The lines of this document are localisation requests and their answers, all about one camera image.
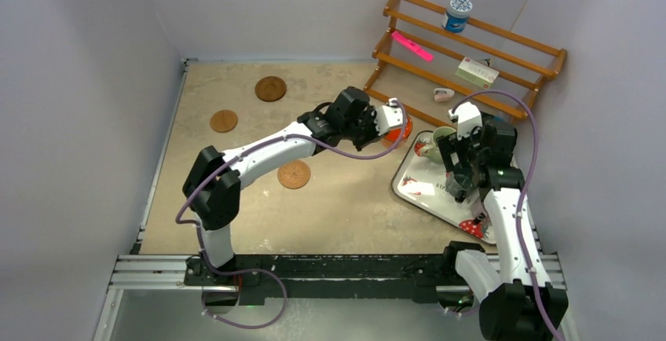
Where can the light green mug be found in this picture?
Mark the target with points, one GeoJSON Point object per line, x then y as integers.
{"type": "Point", "coordinates": [430, 149]}

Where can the strawberry print tray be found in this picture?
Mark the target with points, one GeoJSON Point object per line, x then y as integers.
{"type": "Point", "coordinates": [421, 183]}

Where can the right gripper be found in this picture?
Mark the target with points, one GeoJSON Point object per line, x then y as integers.
{"type": "Point", "coordinates": [454, 144]}

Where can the woven rattan coaster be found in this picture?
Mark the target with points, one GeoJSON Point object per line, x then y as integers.
{"type": "Point", "coordinates": [294, 175]}

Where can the black aluminium mounting rail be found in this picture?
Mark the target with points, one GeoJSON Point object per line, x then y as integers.
{"type": "Point", "coordinates": [463, 279]}

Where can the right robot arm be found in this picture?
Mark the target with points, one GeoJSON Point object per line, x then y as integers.
{"type": "Point", "coordinates": [504, 234]}

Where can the dark brown wooden coaster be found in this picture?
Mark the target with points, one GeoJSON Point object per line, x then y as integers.
{"type": "Point", "coordinates": [270, 88]}

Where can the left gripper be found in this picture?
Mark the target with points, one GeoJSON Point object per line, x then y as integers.
{"type": "Point", "coordinates": [377, 126]}

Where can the wooden tiered shelf rack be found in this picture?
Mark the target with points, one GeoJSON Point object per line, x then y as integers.
{"type": "Point", "coordinates": [517, 113]}

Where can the dark grey mug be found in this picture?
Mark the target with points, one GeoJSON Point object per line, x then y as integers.
{"type": "Point", "coordinates": [459, 186]}

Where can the blue white jar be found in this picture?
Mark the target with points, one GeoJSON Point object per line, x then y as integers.
{"type": "Point", "coordinates": [457, 15]}

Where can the orange mug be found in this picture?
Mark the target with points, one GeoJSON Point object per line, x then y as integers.
{"type": "Point", "coordinates": [394, 135]}

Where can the pink highlighter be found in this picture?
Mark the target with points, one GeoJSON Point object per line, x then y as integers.
{"type": "Point", "coordinates": [412, 46]}

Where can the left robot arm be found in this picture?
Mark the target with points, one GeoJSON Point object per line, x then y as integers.
{"type": "Point", "coordinates": [217, 178]}

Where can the green white box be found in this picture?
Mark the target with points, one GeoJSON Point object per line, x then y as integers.
{"type": "Point", "coordinates": [477, 73]}

